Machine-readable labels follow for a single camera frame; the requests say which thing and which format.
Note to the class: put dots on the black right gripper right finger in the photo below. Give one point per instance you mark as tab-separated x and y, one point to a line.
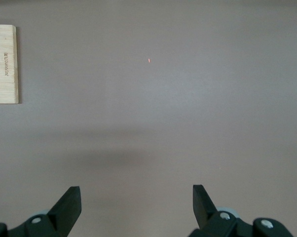
205	214

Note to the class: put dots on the bamboo cutting board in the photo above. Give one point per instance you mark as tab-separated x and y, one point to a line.
3	61

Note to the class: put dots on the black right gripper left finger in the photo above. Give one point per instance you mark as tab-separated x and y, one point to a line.
62	214

